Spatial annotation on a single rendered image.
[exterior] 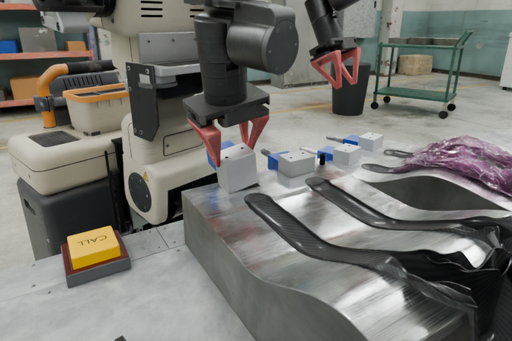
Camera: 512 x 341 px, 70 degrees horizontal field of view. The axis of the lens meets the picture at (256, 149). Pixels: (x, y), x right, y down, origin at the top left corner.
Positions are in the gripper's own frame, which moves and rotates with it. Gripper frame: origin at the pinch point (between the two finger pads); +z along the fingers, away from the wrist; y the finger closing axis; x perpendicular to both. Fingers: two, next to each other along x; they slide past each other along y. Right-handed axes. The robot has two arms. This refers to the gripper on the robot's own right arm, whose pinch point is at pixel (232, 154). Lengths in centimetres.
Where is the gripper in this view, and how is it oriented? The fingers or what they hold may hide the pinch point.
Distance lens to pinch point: 53.4
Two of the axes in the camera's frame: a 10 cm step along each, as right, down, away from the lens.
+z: 0.6, 8.5, 5.3
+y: 8.5, -3.2, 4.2
